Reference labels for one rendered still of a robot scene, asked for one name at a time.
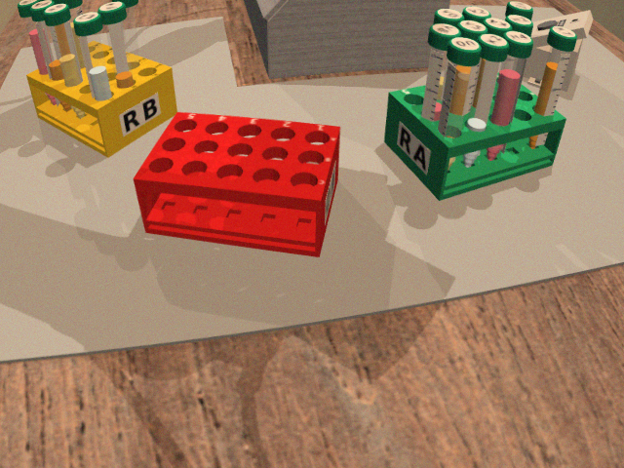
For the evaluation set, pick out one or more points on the yellow test tube rack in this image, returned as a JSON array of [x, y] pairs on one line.
[[118, 121]]

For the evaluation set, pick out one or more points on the red test tube rack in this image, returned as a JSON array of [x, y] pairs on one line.
[[301, 215]]

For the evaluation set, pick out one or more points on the green test tube rack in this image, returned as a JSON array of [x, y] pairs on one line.
[[418, 143]]

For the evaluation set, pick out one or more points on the beige bench mat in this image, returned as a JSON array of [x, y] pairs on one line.
[[79, 275]]

